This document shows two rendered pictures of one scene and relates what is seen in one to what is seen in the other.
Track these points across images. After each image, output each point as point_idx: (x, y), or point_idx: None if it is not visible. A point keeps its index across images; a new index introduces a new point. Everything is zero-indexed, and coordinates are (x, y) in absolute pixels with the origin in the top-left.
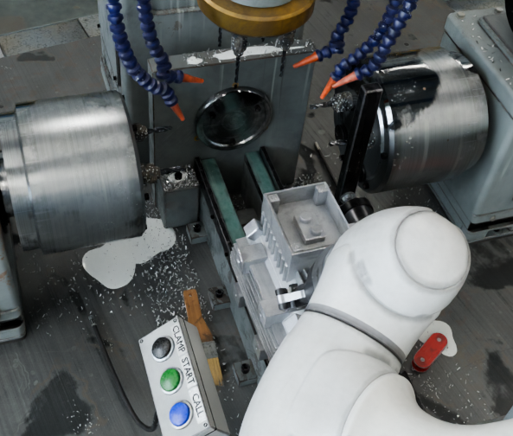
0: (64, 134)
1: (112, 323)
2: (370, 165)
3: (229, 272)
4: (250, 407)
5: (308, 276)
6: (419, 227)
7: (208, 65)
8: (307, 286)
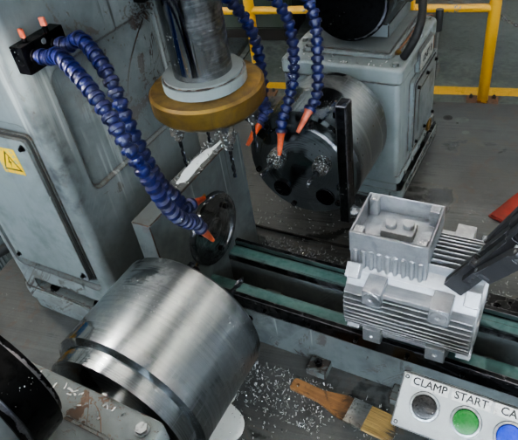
0: (154, 319)
1: None
2: (335, 183)
3: (319, 336)
4: None
5: None
6: None
7: (182, 191)
8: None
